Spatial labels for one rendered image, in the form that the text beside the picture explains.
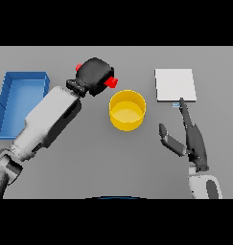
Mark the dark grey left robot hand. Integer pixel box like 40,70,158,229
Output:
65,56,116,99

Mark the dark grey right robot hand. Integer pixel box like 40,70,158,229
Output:
158,97,210,173

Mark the red beaker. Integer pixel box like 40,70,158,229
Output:
75,63,119,89

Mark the yellow bowl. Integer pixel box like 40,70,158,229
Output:
108,89,148,132

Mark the pale square measuring scale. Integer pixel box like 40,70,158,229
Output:
153,68,198,108

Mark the blue tray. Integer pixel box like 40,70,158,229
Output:
0,71,51,141

